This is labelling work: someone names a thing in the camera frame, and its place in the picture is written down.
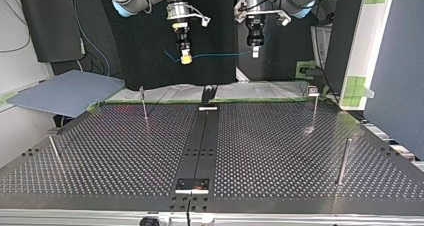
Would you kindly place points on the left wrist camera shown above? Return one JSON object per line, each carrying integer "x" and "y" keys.
{"x": 283, "y": 18}

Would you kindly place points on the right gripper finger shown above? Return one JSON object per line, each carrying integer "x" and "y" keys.
{"x": 186, "y": 57}

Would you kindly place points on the black panel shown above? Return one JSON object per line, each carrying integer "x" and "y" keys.
{"x": 146, "y": 52}

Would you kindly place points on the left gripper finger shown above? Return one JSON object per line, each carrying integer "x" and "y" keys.
{"x": 255, "y": 52}

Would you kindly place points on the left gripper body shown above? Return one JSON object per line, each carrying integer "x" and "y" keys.
{"x": 255, "y": 31}

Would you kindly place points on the grey board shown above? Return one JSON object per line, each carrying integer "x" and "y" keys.
{"x": 66, "y": 92}

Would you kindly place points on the connector holder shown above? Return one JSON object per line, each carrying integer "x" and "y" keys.
{"x": 209, "y": 93}

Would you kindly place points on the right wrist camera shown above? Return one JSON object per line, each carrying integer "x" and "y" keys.
{"x": 205, "y": 20}

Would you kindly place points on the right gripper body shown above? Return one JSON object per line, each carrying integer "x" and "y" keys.
{"x": 182, "y": 36}

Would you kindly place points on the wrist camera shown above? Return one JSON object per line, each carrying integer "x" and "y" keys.
{"x": 205, "y": 20}
{"x": 283, "y": 18}

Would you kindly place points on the metal post with orange clip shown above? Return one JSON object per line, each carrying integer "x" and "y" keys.
{"x": 144, "y": 102}

